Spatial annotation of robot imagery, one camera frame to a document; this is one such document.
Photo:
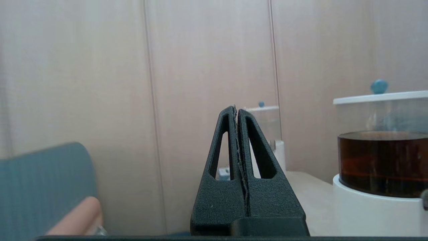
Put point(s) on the large tea dispenser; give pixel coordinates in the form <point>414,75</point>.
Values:
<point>374,214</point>

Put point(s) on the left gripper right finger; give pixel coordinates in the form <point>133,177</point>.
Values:
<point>274,204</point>

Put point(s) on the blue-grey small box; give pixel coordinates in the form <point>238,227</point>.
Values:
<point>223,173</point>

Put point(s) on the small far water dispenser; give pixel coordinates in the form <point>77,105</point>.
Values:
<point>274,127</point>

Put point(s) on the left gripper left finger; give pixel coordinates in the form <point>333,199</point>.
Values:
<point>217,207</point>

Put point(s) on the large white dispenser lid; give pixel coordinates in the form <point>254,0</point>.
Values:
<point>378,97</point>

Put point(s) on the teal upholstered bench sofa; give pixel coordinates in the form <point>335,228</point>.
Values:
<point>40,180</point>

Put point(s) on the small white dispenser lid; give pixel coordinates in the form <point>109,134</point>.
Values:
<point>264,108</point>

